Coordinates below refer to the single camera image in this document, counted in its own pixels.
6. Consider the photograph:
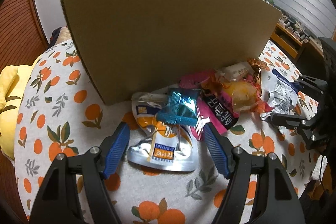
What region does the silver orange jelly pouch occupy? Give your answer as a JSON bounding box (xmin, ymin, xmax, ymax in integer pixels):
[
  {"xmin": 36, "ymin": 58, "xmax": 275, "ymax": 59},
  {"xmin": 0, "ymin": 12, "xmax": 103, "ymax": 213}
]
[{"xmin": 127, "ymin": 92, "xmax": 198, "ymax": 172}]

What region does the orange print bed sheet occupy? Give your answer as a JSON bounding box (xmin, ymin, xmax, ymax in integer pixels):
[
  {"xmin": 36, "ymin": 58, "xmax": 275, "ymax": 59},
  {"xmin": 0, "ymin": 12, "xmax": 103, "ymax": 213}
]
[{"xmin": 14, "ymin": 40, "xmax": 330, "ymax": 223}]

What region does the brown cardboard box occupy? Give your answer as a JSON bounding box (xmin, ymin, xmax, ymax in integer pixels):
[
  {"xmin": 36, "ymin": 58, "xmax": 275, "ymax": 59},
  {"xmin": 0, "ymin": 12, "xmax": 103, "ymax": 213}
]
[{"xmin": 60, "ymin": 0, "xmax": 281, "ymax": 105}]

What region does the white wrapped snack bar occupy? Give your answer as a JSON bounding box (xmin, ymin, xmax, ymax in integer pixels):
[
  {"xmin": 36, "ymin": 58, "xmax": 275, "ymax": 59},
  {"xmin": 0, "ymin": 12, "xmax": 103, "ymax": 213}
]
[{"xmin": 217, "ymin": 61, "xmax": 253, "ymax": 81}]

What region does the yellow plush toy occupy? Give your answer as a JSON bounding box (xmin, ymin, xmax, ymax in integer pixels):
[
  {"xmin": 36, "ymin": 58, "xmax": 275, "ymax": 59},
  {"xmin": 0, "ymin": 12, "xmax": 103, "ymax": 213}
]
[{"xmin": 1, "ymin": 65, "xmax": 33, "ymax": 162}]

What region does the gold foil candy wrapper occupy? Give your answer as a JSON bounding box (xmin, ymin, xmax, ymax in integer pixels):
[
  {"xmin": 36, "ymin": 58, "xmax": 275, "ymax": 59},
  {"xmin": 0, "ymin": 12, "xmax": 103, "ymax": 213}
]
[{"xmin": 247, "ymin": 59, "xmax": 267, "ymax": 74}]

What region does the silver white snack bag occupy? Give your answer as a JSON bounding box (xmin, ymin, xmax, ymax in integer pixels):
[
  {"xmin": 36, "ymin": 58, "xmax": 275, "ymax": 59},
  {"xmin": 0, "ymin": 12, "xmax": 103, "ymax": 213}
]
[{"xmin": 260, "ymin": 69, "xmax": 298, "ymax": 122}]

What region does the pink snack packet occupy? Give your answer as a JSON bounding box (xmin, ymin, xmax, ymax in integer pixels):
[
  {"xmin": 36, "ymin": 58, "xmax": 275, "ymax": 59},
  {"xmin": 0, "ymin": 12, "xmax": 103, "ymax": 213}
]
[{"xmin": 179, "ymin": 69, "xmax": 239, "ymax": 140}]

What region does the blue foil candy packet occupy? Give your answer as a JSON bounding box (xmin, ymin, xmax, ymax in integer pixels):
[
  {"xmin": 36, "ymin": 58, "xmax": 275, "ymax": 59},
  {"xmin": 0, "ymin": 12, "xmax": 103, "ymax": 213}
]
[{"xmin": 156, "ymin": 88, "xmax": 200, "ymax": 126}]

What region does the wooden louvered wardrobe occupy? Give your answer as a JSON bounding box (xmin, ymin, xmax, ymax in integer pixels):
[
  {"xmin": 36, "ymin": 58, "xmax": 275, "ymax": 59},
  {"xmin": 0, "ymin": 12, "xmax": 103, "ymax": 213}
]
[{"xmin": 1, "ymin": 0, "xmax": 48, "ymax": 223}]

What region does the wooden sideboard cabinet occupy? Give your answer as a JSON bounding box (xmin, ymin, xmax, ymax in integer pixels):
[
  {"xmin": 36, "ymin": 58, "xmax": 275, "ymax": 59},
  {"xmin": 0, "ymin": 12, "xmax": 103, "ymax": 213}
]
[{"xmin": 270, "ymin": 23, "xmax": 323, "ymax": 63}]

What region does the clear bread packet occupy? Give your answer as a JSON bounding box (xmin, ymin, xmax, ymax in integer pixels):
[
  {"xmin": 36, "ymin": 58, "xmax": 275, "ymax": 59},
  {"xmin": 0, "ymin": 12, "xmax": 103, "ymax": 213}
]
[{"xmin": 223, "ymin": 81, "xmax": 259, "ymax": 113}]

